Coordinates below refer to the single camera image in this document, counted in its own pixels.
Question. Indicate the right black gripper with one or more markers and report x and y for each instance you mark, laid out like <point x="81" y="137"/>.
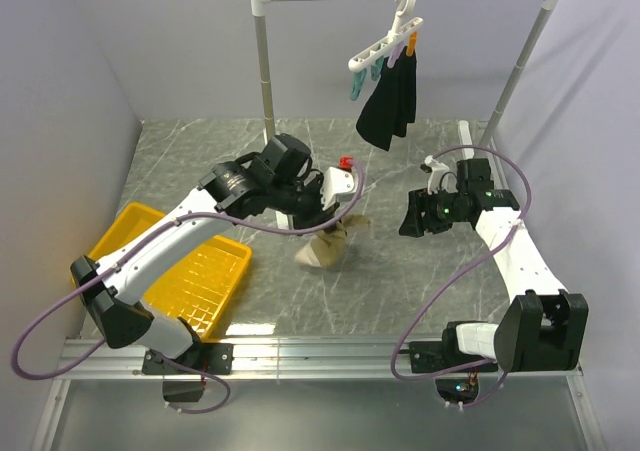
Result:
<point x="413" y="225"/>

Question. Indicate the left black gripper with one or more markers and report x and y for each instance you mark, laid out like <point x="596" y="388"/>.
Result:
<point x="318" y="216"/>

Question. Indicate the khaki underwear white waistband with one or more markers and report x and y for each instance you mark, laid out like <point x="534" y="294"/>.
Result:
<point x="326" y="246"/>

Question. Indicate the white clip hanger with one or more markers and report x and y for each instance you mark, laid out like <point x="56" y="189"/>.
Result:
<point x="402" y="27"/>

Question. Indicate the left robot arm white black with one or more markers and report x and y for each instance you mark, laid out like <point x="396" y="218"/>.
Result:
<point x="281" y="177"/>

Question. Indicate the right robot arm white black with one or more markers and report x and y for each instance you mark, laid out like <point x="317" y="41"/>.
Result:
<point x="543" y="327"/>

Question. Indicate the black hanging underwear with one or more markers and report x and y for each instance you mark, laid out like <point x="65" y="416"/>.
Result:
<point x="392" y="105"/>

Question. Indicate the teal clothes clip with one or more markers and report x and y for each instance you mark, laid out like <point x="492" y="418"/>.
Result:
<point x="359" y="78"/>

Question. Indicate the purple clothes clip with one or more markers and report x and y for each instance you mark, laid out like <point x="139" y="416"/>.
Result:
<point x="397" y="51"/>

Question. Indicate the orange clothes clip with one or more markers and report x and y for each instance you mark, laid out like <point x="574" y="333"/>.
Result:
<point x="412" y="44"/>

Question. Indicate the yellow plastic tray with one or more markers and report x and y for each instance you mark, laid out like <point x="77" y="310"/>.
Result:
<point x="199" y="287"/>

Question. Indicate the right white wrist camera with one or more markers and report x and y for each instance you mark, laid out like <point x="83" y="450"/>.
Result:
<point x="438" y="174"/>

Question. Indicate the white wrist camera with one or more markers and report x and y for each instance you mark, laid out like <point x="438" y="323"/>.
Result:
<point x="438" y="174"/>
<point x="339" y="183"/>

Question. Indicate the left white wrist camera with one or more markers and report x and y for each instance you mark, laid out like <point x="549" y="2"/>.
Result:
<point x="339" y="183"/>

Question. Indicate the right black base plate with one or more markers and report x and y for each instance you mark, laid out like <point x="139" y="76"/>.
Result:
<point x="429" y="357"/>

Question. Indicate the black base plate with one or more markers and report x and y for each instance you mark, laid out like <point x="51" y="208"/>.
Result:
<point x="429" y="357"/>
<point x="212" y="358"/>

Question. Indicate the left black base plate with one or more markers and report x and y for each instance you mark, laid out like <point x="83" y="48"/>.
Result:
<point x="212" y="358"/>

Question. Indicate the aluminium mounting rail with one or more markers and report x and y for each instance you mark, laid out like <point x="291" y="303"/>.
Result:
<point x="312" y="393"/>

